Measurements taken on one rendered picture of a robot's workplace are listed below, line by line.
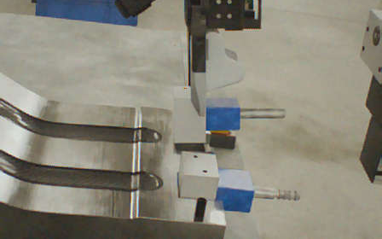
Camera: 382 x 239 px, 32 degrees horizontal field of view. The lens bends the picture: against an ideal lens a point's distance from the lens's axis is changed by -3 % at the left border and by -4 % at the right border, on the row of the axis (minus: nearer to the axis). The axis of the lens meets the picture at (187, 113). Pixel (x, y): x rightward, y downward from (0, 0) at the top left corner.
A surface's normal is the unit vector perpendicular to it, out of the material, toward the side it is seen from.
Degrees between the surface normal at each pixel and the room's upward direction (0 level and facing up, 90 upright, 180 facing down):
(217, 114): 83
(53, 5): 91
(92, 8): 91
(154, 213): 0
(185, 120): 83
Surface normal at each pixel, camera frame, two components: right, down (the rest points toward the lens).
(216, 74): 0.05, 0.10
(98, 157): 0.09, -0.91
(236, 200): 0.04, 0.41
